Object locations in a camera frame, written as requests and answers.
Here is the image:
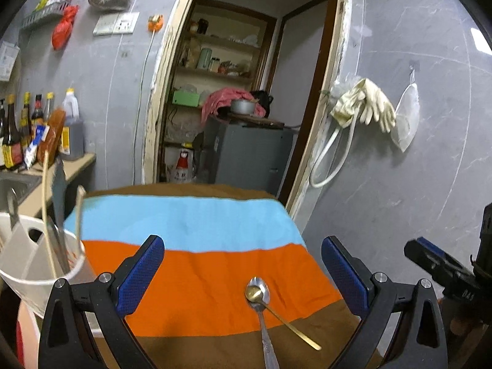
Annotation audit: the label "gold spoon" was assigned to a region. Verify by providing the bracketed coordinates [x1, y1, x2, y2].
[246, 284, 322, 351]

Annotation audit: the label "blue orange brown striped cloth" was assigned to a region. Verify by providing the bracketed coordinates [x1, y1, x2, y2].
[63, 184, 385, 369]

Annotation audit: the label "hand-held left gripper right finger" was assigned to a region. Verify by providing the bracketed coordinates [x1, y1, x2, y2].
[321, 236, 449, 369]

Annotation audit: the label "wooden shelf unit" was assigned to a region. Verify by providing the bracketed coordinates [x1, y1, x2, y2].
[159, 0, 277, 183]

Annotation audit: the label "wall plug cable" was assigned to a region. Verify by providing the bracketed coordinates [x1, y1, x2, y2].
[133, 31, 155, 185]

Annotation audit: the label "white utensil bucket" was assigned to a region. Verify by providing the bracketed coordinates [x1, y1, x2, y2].
[0, 213, 97, 319]

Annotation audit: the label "white red printed bag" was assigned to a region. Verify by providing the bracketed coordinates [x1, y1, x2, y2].
[169, 150, 195, 184]

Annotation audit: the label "metal pot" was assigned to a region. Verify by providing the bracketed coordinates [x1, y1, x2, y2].
[230, 99, 256, 116]

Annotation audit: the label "large dark oil jug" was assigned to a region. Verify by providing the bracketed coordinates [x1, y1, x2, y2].
[58, 88, 85, 161]

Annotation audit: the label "pink cloth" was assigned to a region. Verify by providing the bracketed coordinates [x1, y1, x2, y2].
[202, 88, 266, 124]

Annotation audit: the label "grey kitchen knife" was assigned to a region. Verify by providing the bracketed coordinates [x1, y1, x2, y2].
[52, 157, 70, 273]

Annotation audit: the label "person's right hand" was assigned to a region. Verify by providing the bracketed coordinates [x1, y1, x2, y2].
[440, 300, 489, 351]

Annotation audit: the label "white plastic bag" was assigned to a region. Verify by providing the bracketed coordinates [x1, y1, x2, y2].
[390, 67, 420, 153]

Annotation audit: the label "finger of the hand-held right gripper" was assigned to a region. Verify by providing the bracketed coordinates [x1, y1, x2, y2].
[403, 237, 476, 290]

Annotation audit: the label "black bag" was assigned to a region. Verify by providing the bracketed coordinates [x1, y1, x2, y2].
[250, 90, 274, 118]

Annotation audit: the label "grey metal utensil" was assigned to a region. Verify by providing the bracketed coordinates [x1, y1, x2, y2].
[6, 188, 22, 227]

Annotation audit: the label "wooden cutting board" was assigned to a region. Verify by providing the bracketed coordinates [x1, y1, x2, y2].
[227, 117, 285, 129]

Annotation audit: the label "blue white packet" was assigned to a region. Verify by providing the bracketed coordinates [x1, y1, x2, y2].
[24, 125, 49, 170]

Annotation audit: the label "white hose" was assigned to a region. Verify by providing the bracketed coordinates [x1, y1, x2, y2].
[309, 121, 356, 189]

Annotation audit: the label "white wall switch plate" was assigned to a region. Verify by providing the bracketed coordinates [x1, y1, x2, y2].
[93, 13, 118, 36]

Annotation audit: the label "row of sauce bottles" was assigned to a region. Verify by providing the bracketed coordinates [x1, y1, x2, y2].
[0, 92, 54, 170]

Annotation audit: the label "wooden chopstick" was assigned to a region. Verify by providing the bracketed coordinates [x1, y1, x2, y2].
[76, 185, 86, 243]
[42, 152, 58, 279]

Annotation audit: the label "wooden door frame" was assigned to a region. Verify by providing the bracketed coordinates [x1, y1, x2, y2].
[142, 0, 352, 216]

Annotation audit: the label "white wall socket plate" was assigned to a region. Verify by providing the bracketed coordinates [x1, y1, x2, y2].
[115, 12, 140, 33]

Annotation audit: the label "cream rubber gloves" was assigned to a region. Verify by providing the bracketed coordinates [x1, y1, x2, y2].
[331, 78, 396, 133]

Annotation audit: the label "white wall paper sheet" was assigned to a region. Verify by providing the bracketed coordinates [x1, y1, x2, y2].
[0, 42, 20, 82]

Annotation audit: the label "red plastic bag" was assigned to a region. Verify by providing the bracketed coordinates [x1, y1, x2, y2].
[52, 6, 79, 50]

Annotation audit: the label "silver spoon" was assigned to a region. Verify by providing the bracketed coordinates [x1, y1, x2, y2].
[245, 277, 280, 369]

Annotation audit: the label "green box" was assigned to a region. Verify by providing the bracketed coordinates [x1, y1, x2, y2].
[172, 89, 201, 107]

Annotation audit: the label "metal sink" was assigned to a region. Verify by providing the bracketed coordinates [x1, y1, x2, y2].
[0, 173, 41, 216]

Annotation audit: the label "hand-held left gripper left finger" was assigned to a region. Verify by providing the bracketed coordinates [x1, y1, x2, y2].
[38, 234, 166, 369]

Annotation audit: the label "grey cabinet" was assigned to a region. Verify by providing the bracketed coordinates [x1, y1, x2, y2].
[204, 117, 298, 200]

